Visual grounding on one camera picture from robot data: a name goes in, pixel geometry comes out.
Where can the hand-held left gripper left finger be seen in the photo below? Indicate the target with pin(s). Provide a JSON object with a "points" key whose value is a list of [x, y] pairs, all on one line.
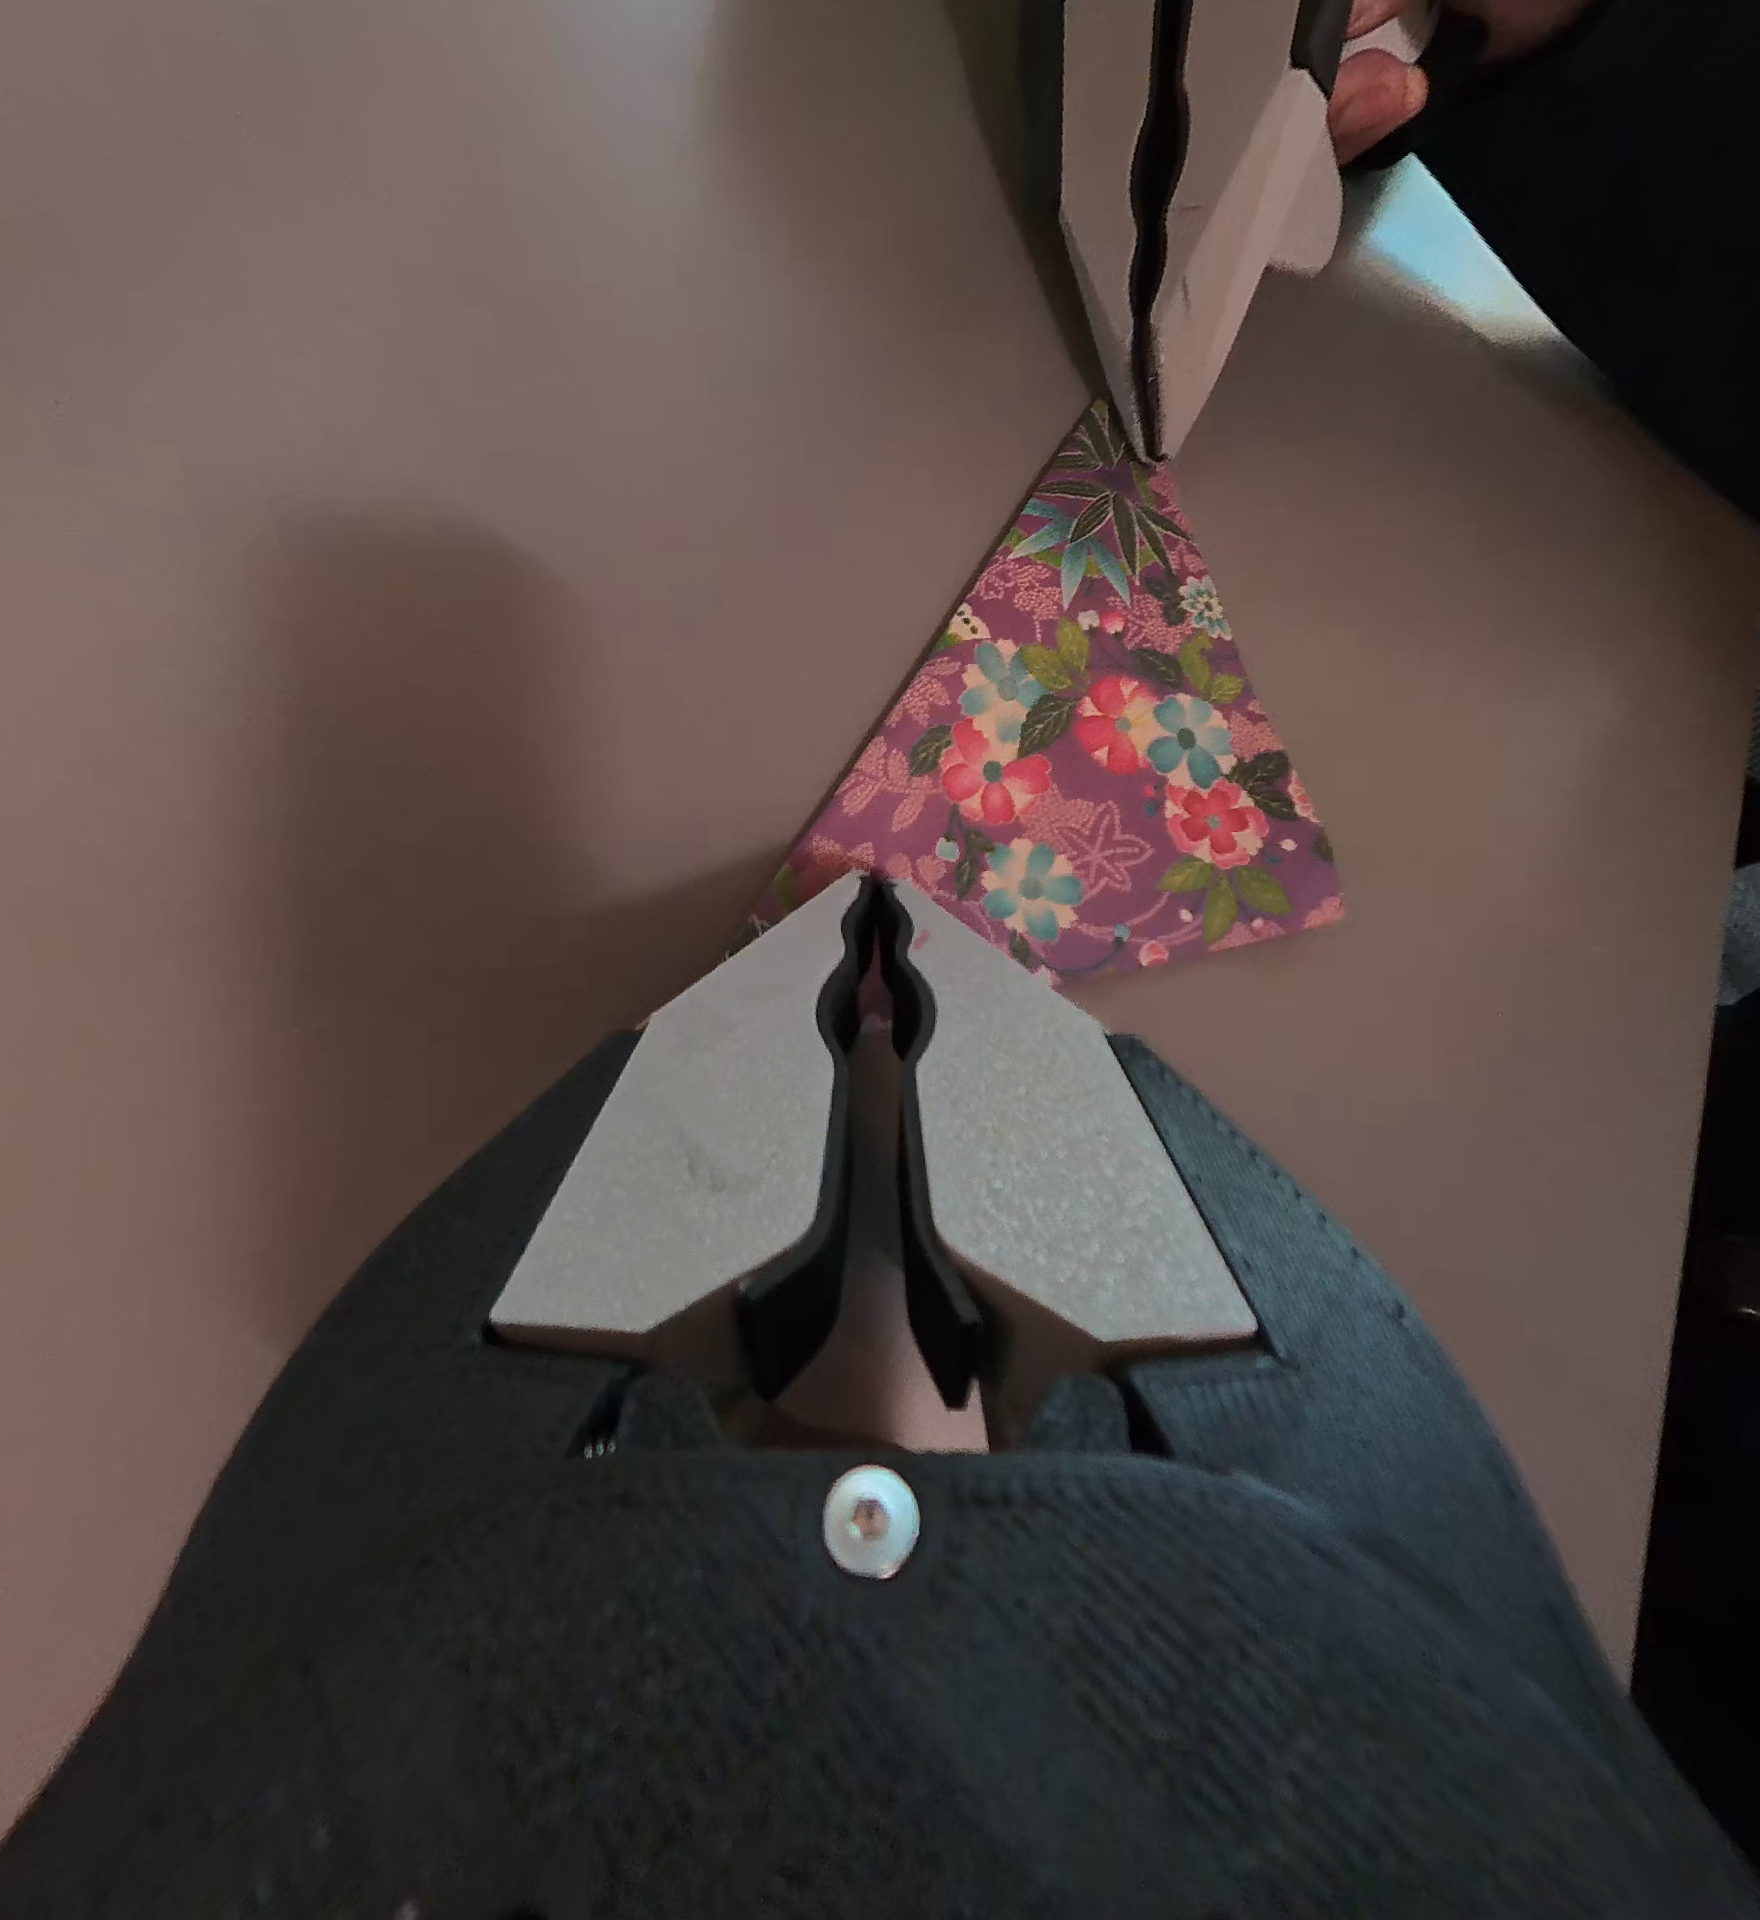
{"points": [[669, 1169]]}

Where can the person's right forearm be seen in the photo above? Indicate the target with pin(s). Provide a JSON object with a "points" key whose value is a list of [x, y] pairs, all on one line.
{"points": [[1644, 182]]}

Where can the person's dark clothed body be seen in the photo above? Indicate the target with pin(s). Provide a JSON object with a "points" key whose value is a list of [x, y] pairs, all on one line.
{"points": [[1757, 1349]]}

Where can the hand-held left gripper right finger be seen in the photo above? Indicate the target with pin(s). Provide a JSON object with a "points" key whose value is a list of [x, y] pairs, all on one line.
{"points": [[1060, 1183]]}

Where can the person's right hand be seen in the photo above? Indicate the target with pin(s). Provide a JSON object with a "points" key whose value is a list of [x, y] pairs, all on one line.
{"points": [[1379, 100]]}

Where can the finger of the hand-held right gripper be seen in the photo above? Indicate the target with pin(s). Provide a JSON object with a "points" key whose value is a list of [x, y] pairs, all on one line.
{"points": [[1246, 164], [1100, 164]]}

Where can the purple floral origami paper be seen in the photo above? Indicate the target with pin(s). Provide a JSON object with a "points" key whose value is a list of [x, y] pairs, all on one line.
{"points": [[1104, 750]]}

